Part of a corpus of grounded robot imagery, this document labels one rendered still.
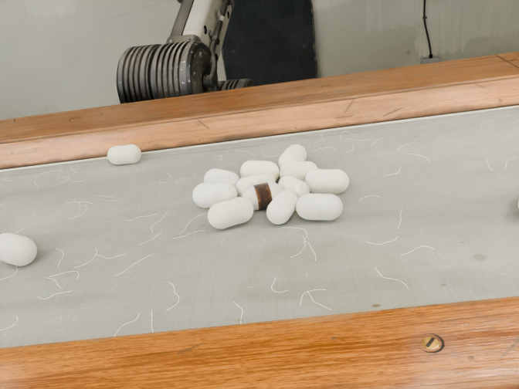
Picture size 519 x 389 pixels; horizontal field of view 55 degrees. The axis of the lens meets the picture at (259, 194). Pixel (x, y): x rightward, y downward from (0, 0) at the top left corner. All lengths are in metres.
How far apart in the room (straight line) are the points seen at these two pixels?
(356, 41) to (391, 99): 1.93
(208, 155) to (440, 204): 0.24
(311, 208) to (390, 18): 2.15
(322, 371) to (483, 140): 0.32
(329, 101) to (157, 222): 0.24
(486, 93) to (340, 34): 1.92
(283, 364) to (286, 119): 0.35
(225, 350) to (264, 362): 0.02
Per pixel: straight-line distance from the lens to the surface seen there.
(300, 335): 0.25
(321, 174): 0.40
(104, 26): 2.62
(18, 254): 0.40
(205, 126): 0.55
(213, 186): 0.40
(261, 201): 0.39
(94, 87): 2.72
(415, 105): 0.55
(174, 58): 0.78
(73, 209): 0.47
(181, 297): 0.32
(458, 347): 0.24
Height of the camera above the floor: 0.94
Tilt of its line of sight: 28 degrees down
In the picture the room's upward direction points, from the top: 9 degrees counter-clockwise
